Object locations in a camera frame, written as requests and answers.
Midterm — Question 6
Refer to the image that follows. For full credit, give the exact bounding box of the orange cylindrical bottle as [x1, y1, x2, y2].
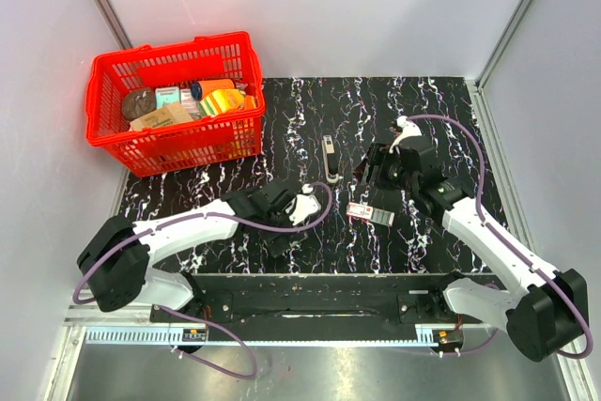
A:
[190, 79, 235, 100]

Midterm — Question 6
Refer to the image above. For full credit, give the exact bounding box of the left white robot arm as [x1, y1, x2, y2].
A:
[77, 180, 302, 322]

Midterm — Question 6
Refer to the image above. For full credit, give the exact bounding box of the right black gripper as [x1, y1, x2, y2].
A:
[351, 142, 418, 194]

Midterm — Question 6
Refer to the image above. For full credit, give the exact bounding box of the red plastic shopping basket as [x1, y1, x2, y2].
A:
[85, 31, 266, 177]

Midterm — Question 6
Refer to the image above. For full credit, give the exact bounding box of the brown cardboard box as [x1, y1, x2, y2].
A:
[130, 103, 193, 131]

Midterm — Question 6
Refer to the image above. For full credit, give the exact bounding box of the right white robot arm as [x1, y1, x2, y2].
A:
[354, 136, 590, 362]

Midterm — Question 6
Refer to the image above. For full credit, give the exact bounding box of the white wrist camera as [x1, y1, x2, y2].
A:
[389, 116, 422, 153]
[285, 184, 321, 226]

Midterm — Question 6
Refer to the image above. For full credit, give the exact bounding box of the yellow green juice carton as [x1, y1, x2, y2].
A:
[199, 88, 246, 116]

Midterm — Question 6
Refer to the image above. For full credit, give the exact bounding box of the brown round bread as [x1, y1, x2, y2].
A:
[121, 87, 157, 121]

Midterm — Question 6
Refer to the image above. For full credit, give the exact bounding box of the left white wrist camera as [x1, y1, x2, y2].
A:
[285, 184, 321, 226]

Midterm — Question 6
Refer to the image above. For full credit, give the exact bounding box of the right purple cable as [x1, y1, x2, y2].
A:
[403, 114, 593, 360]

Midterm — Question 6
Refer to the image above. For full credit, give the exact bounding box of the pink white small packet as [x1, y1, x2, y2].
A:
[179, 88, 200, 116]

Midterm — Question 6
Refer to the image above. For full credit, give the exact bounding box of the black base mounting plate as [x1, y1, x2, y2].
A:
[179, 274, 454, 342]

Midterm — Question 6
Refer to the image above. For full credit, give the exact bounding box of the teal white small box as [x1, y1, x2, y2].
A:
[155, 86, 180, 109]

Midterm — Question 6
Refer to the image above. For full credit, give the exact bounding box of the white red staple box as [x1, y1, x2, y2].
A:
[347, 202, 394, 226]

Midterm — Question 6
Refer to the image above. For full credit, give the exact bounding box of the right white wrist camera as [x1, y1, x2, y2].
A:
[389, 116, 422, 153]

